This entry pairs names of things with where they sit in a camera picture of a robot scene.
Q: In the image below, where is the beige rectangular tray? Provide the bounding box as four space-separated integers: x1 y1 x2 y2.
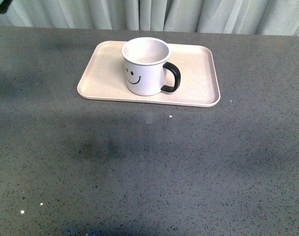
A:
77 41 220 107

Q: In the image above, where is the white smiley face mug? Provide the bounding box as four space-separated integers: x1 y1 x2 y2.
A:
121 37 181 96

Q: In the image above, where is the white pleated curtain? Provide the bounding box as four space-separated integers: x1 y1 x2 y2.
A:
0 0 299 36

